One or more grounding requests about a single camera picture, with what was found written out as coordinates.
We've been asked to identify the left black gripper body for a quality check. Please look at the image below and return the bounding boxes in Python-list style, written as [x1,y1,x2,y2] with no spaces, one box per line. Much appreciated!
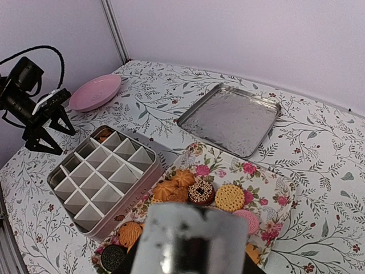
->
[5,94,55,143]

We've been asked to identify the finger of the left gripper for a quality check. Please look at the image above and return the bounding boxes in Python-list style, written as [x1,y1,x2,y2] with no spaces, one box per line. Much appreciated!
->
[25,135,63,155]
[49,106,76,136]

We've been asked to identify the orange swirl cookie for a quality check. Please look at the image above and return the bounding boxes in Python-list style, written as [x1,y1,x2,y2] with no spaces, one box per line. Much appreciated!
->
[96,129,113,143]

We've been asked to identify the pink divided cookie tin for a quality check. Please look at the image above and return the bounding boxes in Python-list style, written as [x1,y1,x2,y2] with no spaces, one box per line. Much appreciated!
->
[47,125,163,243]

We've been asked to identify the metal serving tongs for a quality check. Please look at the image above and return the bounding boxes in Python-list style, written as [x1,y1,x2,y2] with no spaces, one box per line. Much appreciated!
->
[129,201,249,274]

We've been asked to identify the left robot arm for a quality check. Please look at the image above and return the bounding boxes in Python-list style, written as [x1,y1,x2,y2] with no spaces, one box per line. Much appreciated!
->
[1,57,76,155]

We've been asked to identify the pink plate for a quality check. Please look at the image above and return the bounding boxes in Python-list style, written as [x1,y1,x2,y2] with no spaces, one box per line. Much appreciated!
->
[69,74,121,112]

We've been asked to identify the black sandwich cookie left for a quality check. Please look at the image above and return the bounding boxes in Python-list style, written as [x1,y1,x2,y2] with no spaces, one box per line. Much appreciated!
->
[101,244,127,272]

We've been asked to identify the floral cookie tray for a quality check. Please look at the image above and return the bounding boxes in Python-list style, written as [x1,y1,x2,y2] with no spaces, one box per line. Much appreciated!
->
[91,143,296,273]

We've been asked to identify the chocolate sprinkle donut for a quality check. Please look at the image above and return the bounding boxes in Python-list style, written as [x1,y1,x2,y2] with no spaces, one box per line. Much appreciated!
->
[188,180,215,206]

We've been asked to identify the silver metal tray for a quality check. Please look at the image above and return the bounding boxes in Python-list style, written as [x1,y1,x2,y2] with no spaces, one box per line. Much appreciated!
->
[177,83,281,159]

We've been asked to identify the pink sandwich cookie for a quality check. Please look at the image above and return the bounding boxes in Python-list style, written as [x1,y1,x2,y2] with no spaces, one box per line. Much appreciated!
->
[233,209,259,235]

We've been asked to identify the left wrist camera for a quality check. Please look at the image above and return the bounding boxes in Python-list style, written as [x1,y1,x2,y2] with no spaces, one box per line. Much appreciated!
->
[31,88,71,115]

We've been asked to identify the black camera cable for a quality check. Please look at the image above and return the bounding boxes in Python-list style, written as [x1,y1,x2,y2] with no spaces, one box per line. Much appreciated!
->
[0,45,66,92]

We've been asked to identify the left aluminium frame post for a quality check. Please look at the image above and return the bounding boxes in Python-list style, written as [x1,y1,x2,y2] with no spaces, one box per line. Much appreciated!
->
[100,0,129,64]

